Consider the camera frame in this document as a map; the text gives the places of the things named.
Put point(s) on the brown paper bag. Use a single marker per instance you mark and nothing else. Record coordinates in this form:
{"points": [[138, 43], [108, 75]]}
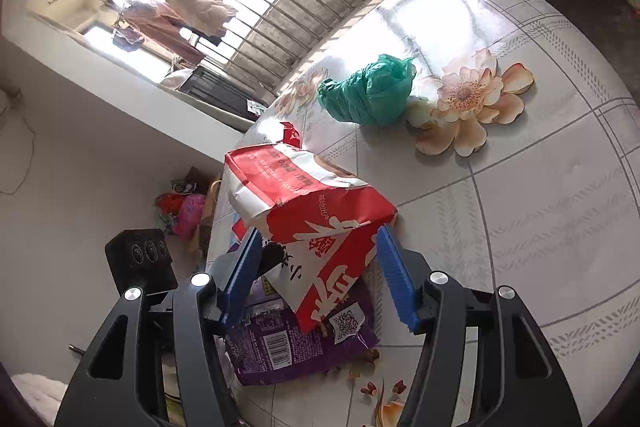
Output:
{"points": [[207, 217]]}

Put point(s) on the red white snack bag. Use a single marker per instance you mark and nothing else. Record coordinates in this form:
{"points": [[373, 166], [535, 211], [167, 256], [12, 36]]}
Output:
{"points": [[310, 217]]}

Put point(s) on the orange pink hanging garment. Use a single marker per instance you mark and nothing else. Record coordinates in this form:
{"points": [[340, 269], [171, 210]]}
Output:
{"points": [[160, 22]]}

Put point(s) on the green plastic bag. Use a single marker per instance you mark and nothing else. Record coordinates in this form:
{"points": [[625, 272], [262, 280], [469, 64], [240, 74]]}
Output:
{"points": [[370, 92]]}

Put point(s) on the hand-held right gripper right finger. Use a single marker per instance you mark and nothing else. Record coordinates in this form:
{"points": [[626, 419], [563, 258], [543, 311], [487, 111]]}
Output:
{"points": [[400, 282]]}

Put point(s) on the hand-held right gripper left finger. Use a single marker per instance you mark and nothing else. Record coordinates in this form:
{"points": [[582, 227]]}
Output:
{"points": [[242, 277]]}

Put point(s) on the black speaker box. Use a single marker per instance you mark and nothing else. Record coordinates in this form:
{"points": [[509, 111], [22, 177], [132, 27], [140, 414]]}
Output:
{"points": [[140, 262]]}

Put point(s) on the purple snack bag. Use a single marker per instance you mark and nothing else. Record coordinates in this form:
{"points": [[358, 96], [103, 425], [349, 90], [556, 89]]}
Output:
{"points": [[300, 352]]}

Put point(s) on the dark chair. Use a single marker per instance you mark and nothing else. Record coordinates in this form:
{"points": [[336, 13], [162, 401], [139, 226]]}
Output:
{"points": [[215, 89]]}

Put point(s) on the pink plastic bag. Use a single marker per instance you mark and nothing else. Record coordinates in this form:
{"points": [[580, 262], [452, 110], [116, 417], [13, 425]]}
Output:
{"points": [[190, 217]]}

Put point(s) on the dark hanging garment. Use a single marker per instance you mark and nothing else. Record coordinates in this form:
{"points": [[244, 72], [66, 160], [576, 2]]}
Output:
{"points": [[127, 39]]}

